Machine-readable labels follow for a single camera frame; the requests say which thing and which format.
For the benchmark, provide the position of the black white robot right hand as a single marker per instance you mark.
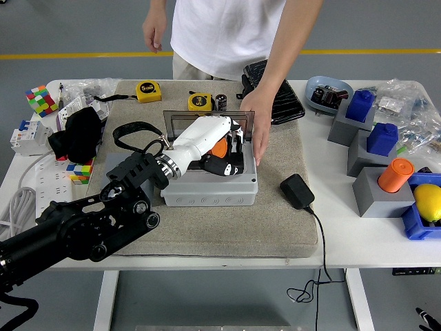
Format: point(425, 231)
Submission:
point(429, 319)

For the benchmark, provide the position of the smoky transparent box lid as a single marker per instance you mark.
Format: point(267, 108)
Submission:
point(172, 120)

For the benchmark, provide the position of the light blue bowl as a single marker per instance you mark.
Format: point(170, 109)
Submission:
point(317, 82)

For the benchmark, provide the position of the white circuit breaker blue switch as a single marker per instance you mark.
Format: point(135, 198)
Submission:
point(31, 138)

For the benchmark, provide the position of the large colourful puzzle cube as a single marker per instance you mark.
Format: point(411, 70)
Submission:
point(41, 101)

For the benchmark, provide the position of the grey holder block round hole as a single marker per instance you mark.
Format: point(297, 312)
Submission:
point(115, 160)

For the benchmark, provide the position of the person's right hand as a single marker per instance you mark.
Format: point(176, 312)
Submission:
point(155, 32)

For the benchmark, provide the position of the clear bags of small parts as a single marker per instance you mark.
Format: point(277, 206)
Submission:
point(413, 103)

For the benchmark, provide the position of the slim pen tool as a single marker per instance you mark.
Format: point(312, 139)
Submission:
point(61, 93)

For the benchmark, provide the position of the yellow lemon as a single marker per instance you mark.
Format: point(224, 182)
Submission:
point(429, 203)

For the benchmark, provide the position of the black power adapter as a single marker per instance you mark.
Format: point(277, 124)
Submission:
point(296, 191)

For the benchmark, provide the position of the clear plastic bag dark parts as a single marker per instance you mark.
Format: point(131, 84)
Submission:
point(86, 86)

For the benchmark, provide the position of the person's right forearm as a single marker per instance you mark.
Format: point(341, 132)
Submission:
point(160, 10)

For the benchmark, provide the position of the white table leg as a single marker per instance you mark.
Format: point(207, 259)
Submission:
point(105, 300)
point(360, 300)

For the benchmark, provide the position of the small black cylinder cell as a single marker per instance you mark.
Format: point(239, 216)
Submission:
point(221, 102)

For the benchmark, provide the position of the dark electronic parts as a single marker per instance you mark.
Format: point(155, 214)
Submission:
point(327, 96)

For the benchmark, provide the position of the grey-brown cushion mat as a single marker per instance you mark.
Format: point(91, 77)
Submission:
point(206, 231)

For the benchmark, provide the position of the blue plastic bin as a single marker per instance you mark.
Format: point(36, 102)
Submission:
point(417, 224)

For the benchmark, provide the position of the person's left forearm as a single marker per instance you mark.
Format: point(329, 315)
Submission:
point(289, 45)

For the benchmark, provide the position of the black cloth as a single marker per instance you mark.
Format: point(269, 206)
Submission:
point(79, 134)

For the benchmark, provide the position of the small black part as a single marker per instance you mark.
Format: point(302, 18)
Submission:
point(425, 170)

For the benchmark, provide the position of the person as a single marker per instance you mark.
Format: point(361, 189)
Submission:
point(224, 34)

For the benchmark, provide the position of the small colourful puzzle cube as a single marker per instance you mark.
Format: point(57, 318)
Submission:
point(81, 167)

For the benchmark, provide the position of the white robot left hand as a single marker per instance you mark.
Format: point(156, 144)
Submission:
point(203, 134)

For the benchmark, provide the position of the person's left hand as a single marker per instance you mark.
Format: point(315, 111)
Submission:
point(260, 117)

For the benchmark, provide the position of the yellow tape measure chrome face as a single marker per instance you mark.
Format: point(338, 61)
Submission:
point(200, 101)

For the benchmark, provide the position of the white rail module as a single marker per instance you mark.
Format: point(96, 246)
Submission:
point(101, 110)

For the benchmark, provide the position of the blue plastic block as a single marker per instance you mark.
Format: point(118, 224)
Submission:
point(360, 107)
point(380, 141)

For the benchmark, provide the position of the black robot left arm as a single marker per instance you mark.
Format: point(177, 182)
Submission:
point(86, 224)

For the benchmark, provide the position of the grey plastic enclosure box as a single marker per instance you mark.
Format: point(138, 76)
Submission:
point(213, 193)

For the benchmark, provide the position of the orange cylinder battery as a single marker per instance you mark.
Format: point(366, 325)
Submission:
point(396, 176)
point(220, 149)

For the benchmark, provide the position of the black table control panel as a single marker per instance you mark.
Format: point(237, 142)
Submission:
point(413, 271)

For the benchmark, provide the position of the white printed card package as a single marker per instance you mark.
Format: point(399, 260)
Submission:
point(69, 108)

